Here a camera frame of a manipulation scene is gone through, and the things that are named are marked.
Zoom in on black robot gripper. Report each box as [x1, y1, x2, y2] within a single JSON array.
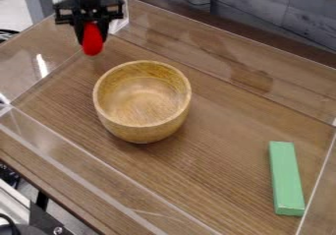
[[53, 0, 124, 44]]

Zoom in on light wooden bowl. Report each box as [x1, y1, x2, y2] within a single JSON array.
[[92, 60, 192, 144]]

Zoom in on black cable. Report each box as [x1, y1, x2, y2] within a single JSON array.
[[0, 212, 21, 235]]

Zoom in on clear acrylic corner bracket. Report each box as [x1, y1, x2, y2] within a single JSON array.
[[109, 0, 129, 34]]

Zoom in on red plush strawberry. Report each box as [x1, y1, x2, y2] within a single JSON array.
[[81, 23, 104, 56]]

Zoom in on green rectangular block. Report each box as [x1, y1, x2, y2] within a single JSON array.
[[269, 141, 305, 216]]

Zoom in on clear acrylic enclosure walls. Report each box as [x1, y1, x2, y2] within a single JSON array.
[[0, 1, 336, 235]]

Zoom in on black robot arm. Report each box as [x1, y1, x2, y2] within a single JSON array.
[[53, 0, 126, 45]]

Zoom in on black clamp with bolt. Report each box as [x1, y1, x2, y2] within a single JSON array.
[[29, 203, 74, 235]]

